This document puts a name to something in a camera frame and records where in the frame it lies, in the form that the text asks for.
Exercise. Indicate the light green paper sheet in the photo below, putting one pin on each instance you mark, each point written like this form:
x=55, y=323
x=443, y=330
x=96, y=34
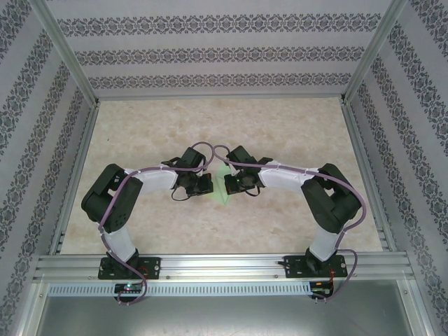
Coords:
x=220, y=185

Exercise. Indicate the aluminium front rail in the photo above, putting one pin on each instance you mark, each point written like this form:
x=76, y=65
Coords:
x=224, y=266

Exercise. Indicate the small circuit board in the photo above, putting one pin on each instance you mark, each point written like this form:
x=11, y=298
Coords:
x=129, y=288
x=320, y=285

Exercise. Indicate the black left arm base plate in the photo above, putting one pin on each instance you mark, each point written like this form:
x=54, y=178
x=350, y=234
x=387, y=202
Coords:
x=152, y=267

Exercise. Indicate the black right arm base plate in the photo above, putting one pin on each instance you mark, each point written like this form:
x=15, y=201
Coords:
x=294, y=266

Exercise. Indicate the metal sheet shelf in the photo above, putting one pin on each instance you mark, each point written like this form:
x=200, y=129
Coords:
x=224, y=318

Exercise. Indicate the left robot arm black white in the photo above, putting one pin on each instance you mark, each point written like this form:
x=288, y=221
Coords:
x=112, y=196

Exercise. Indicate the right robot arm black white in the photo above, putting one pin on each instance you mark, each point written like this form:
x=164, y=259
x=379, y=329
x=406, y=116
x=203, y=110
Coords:
x=329, y=199

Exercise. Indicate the aluminium frame post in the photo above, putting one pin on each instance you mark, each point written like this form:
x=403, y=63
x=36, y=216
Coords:
x=371, y=52
x=68, y=52

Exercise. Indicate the aluminium side rail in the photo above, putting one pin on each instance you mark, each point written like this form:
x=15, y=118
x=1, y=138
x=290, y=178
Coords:
x=369, y=175
x=76, y=175

